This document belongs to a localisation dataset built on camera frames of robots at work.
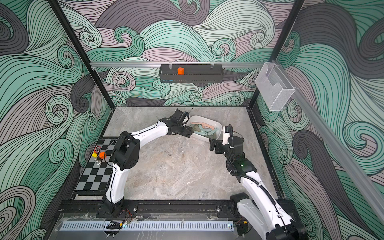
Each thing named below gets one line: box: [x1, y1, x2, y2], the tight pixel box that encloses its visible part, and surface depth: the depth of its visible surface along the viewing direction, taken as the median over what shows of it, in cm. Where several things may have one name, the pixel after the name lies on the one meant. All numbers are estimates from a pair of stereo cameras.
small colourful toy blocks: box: [92, 145, 107, 160], surface depth 90 cm
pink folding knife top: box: [191, 122, 215, 130], surface depth 109 cm
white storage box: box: [186, 115, 223, 142], surface depth 106 cm
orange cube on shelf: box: [177, 67, 185, 75], surface depth 92 cm
